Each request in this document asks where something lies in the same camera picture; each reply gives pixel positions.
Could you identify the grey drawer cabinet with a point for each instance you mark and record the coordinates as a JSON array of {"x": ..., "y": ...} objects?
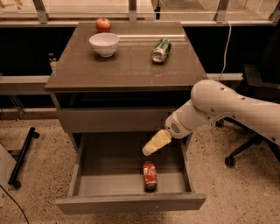
[{"x": 129, "y": 78}]

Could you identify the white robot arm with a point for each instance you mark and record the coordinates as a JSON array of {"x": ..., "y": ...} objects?
[{"x": 211, "y": 101}]

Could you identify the white ceramic bowl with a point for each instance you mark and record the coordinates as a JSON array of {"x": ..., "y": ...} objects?
[{"x": 105, "y": 44}]

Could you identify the red coke can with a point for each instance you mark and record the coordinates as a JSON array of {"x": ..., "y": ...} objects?
[{"x": 150, "y": 178}]

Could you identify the green soda can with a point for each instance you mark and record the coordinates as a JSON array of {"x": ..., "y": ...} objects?
[{"x": 161, "y": 50}]

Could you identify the black office chair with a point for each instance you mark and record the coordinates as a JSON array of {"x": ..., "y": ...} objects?
[{"x": 257, "y": 138}]

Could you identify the open grey middle drawer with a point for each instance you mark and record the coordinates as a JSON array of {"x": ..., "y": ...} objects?
[{"x": 108, "y": 177}]

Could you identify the closed grey top drawer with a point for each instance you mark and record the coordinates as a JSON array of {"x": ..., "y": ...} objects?
[{"x": 86, "y": 120}]

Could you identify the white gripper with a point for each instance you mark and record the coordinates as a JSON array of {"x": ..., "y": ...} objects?
[{"x": 174, "y": 125}]

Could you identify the red apple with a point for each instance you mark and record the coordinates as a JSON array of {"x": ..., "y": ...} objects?
[{"x": 102, "y": 25}]

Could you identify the black wheeled stand base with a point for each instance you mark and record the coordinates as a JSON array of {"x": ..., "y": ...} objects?
[{"x": 20, "y": 157}]

